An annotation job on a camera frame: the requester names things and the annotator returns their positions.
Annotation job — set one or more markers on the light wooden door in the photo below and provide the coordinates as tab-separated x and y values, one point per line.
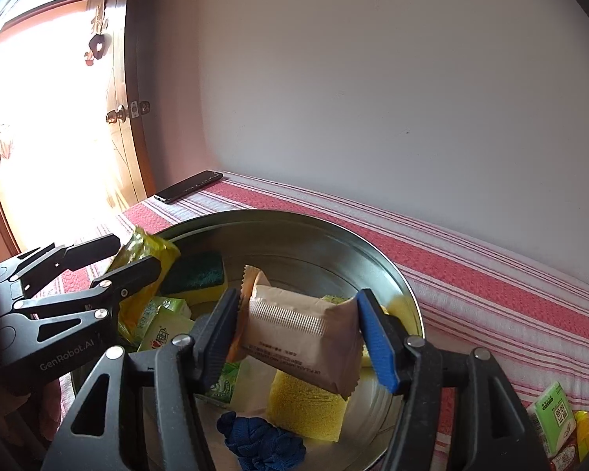
127	34

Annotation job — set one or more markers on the green tissue pack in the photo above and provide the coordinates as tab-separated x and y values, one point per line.
174	305
223	383
552	419
164	333

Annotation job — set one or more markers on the yellow green snack packet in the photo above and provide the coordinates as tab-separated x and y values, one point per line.
147	245

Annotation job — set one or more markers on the beige snack packet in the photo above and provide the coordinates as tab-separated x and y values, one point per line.
294	333

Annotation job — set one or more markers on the blue cloth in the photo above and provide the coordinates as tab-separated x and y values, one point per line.
260	441

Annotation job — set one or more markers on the round metal tin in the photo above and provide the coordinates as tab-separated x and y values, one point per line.
314	255

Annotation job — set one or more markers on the red snack packet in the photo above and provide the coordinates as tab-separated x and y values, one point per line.
564	461

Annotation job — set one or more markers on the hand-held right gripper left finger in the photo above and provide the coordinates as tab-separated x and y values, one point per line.
221	333

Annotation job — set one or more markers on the hanging door ornament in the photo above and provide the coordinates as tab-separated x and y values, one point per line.
95	34

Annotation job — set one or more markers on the yellow and green sponge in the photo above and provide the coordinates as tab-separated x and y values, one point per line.
196	272

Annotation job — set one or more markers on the red striped tablecloth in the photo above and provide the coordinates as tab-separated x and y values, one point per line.
471	274

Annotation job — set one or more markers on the black phone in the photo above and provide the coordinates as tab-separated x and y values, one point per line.
189	186

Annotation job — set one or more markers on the thick yellow sponge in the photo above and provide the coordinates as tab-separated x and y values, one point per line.
307	407

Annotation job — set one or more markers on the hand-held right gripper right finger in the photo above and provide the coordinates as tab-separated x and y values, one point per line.
378	348

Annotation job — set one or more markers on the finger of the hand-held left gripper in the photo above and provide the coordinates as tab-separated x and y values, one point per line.
132	274
88	248

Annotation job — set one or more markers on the brass door knob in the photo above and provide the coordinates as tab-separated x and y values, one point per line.
118	114

